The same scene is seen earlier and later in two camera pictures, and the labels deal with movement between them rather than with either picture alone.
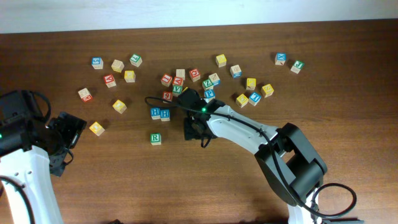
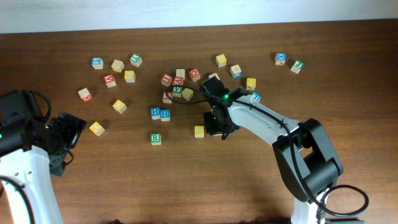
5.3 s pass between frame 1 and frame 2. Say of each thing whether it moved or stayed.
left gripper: stayed
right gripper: moved
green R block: stayed
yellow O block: stayed
